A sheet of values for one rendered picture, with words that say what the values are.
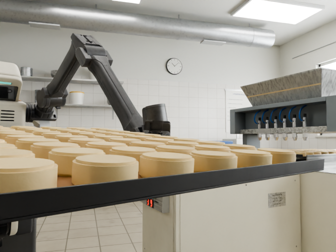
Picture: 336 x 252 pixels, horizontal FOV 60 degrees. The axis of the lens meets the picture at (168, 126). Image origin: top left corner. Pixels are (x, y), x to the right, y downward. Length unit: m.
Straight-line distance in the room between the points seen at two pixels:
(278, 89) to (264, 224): 0.73
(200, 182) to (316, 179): 1.30
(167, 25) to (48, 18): 1.71
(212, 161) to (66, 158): 0.13
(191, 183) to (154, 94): 5.30
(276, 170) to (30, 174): 0.24
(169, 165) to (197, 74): 5.62
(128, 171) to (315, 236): 1.41
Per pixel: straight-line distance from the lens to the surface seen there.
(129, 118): 0.88
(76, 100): 5.08
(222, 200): 1.26
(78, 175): 0.22
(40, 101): 1.36
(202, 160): 0.29
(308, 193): 1.56
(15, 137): 0.42
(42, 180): 0.19
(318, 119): 1.61
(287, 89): 1.69
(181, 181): 0.22
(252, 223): 1.38
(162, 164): 0.24
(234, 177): 0.27
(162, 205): 1.17
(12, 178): 0.19
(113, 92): 0.94
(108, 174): 0.21
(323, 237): 1.56
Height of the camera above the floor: 0.99
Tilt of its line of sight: 3 degrees up
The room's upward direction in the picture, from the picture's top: straight up
